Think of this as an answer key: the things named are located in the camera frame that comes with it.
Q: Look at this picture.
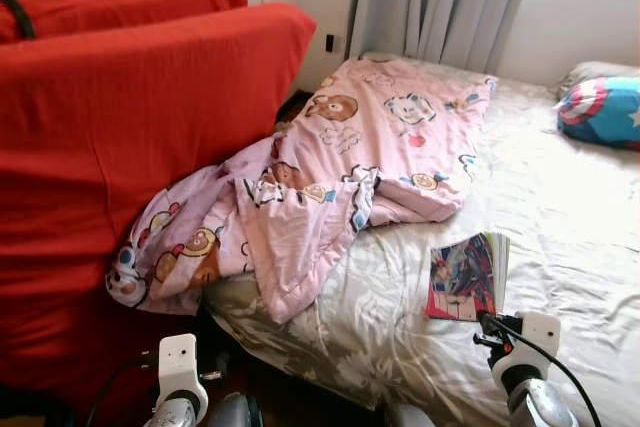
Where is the colourful comic book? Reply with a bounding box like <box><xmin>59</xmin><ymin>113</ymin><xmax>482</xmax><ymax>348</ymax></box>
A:
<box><xmin>425</xmin><ymin>232</ymin><xmax>511</xmax><ymax>323</ymax></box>

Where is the silver robot right leg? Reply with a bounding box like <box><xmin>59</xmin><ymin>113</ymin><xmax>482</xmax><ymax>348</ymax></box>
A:
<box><xmin>383</xmin><ymin>404</ymin><xmax>436</xmax><ymax>427</ymax></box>

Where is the silver robot leg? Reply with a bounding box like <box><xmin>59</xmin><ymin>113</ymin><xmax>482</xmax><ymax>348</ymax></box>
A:
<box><xmin>383</xmin><ymin>404</ymin><xmax>436</xmax><ymax>427</ymax></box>
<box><xmin>208</xmin><ymin>392</ymin><xmax>263</xmax><ymax>427</ymax></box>

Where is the bed with grey floral sheet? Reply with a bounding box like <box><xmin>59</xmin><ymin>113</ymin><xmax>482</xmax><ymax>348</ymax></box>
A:
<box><xmin>205</xmin><ymin>52</ymin><xmax>640</xmax><ymax>427</ymax></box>

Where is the pink cartoon blanket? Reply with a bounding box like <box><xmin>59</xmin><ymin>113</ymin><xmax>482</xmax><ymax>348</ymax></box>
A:
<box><xmin>105</xmin><ymin>55</ymin><xmax>498</xmax><ymax>325</ymax></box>

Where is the blue shield print pillow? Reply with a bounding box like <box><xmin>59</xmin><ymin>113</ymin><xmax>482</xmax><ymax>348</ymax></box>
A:
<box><xmin>556</xmin><ymin>77</ymin><xmax>640</xmax><ymax>150</ymax></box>

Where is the silver robot left leg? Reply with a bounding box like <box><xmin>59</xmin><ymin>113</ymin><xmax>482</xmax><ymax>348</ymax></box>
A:
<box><xmin>208</xmin><ymin>392</ymin><xmax>263</xmax><ymax>427</ymax></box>

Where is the grey pillow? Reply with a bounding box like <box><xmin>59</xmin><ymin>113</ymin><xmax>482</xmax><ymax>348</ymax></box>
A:
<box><xmin>555</xmin><ymin>60</ymin><xmax>640</xmax><ymax>98</ymax></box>

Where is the thick red cushion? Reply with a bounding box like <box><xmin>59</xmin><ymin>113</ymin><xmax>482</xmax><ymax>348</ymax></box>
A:
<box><xmin>0</xmin><ymin>2</ymin><xmax>317</xmax><ymax>418</ymax></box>

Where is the thin red cushion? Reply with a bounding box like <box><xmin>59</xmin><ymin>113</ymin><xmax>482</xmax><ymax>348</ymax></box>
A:
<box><xmin>0</xmin><ymin>0</ymin><xmax>250</xmax><ymax>45</ymax></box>

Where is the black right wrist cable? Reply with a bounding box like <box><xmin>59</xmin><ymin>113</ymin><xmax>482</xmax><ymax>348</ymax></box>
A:
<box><xmin>480</xmin><ymin>314</ymin><xmax>603</xmax><ymax>427</ymax></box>

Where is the black strap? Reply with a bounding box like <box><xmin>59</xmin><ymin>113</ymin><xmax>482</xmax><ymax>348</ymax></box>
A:
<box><xmin>0</xmin><ymin>0</ymin><xmax>36</xmax><ymax>41</ymax></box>

